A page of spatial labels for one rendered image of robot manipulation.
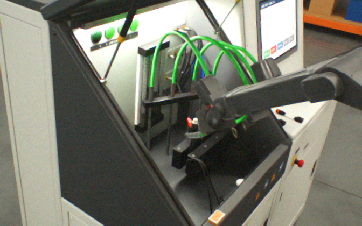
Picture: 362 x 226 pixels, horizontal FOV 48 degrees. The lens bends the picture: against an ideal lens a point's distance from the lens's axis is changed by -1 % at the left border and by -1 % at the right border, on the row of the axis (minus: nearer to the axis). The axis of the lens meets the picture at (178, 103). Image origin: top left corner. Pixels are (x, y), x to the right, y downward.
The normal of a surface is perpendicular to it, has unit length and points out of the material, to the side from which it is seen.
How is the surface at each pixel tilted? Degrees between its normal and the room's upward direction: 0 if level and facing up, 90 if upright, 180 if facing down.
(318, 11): 90
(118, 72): 90
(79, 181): 90
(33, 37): 90
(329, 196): 0
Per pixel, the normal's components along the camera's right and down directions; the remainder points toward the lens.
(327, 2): -0.48, 0.39
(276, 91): -0.85, 0.38
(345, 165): 0.08, -0.87
